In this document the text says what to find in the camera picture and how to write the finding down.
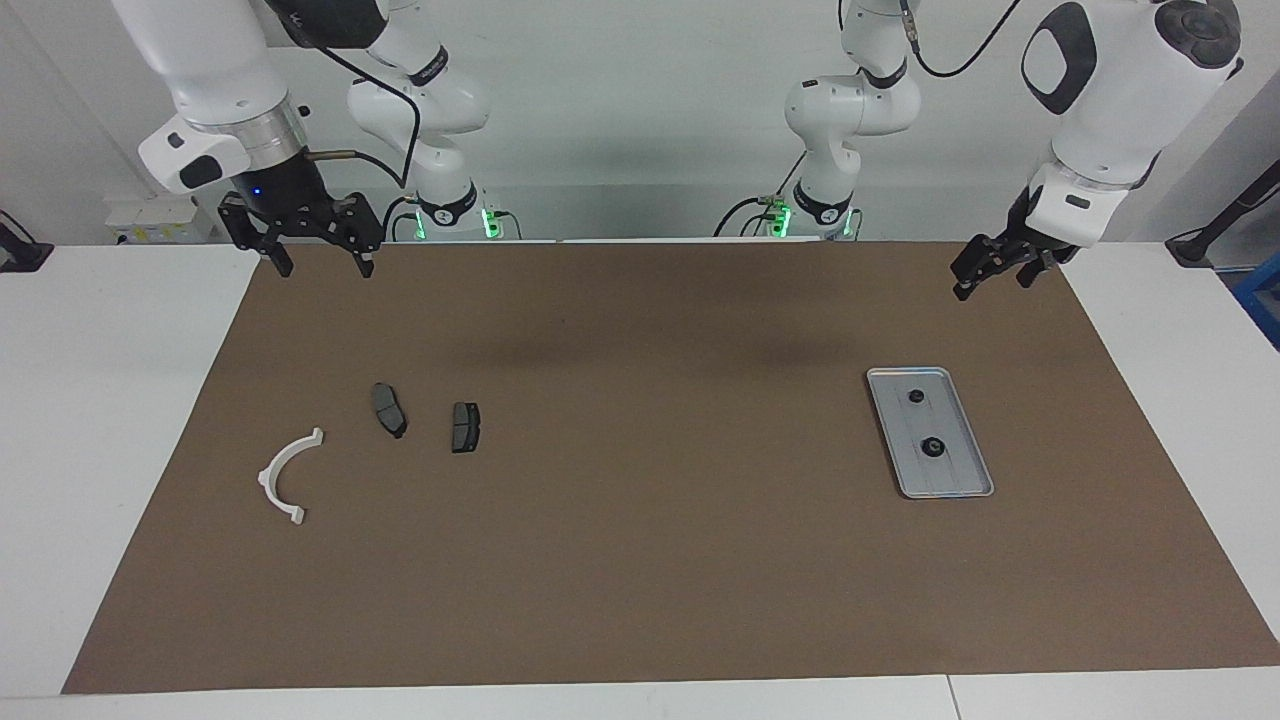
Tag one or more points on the white curved plastic bracket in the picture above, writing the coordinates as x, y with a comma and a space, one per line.
268, 478

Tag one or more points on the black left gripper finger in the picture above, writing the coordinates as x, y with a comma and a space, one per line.
964, 284
1031, 273

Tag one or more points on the dark slanted brake pad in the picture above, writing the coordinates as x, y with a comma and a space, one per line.
388, 410

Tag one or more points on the large black bearing gear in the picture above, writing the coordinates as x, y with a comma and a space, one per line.
932, 447

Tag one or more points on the dark rectangular brake pad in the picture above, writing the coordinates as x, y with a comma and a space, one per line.
465, 427

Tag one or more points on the blue crate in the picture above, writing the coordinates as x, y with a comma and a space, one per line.
1264, 295

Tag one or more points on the black clamp stand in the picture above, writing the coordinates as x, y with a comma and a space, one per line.
22, 255

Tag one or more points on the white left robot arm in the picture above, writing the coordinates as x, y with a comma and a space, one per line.
1110, 90

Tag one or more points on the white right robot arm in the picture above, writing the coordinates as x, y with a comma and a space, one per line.
230, 70

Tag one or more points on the brown table mat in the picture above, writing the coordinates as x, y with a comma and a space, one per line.
640, 560

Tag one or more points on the silver metal tray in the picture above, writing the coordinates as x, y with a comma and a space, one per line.
950, 480

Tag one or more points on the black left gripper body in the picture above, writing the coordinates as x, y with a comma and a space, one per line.
1010, 250

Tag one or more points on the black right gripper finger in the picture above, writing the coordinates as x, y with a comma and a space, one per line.
365, 262
280, 260

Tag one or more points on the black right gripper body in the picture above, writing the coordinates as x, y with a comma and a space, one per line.
290, 205

